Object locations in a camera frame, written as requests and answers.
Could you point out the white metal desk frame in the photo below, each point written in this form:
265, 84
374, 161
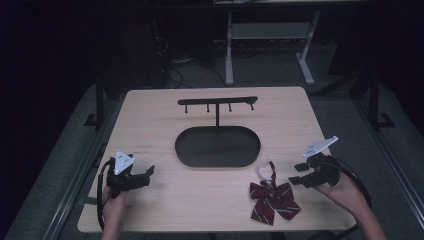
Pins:
270, 31

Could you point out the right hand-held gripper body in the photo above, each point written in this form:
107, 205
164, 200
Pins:
325, 171

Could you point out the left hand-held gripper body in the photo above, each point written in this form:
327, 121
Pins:
120, 181

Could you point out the black hook rack with tray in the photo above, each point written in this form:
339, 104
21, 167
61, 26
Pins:
217, 146

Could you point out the person's right hand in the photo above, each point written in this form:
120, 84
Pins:
346, 196

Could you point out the black metal stand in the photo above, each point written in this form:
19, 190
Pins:
99, 103
375, 100

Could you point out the dark red striped bow tie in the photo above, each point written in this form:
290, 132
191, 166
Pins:
274, 200

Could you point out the person's left hand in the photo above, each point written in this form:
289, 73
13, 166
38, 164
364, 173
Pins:
115, 206

